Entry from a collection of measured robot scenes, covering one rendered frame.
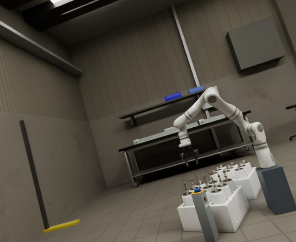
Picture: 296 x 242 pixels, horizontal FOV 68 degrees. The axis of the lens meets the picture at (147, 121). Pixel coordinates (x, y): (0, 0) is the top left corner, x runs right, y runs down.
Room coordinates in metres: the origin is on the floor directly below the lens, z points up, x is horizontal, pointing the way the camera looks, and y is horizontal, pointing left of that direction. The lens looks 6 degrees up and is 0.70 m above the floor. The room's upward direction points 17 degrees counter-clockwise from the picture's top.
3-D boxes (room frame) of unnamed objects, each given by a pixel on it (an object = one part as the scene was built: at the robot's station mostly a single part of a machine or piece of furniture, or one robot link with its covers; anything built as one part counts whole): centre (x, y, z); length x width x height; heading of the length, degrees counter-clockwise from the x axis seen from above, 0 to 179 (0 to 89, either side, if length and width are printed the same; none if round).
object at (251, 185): (2.21, -0.63, 0.09); 0.39 x 0.39 x 0.18; 56
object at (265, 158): (1.62, -0.73, 0.39); 0.09 x 0.09 x 0.17; 82
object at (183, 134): (1.68, -0.23, 0.74); 0.09 x 0.07 x 0.15; 145
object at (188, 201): (1.75, -0.13, 0.16); 0.10 x 0.10 x 0.18
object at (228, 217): (1.77, -0.30, 0.09); 0.39 x 0.39 x 0.18; 53
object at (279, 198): (1.62, -0.73, 0.15); 0.14 x 0.14 x 0.30; 82
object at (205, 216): (1.49, -0.18, 0.16); 0.07 x 0.07 x 0.31; 53
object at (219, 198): (1.60, -0.32, 0.16); 0.10 x 0.10 x 0.18
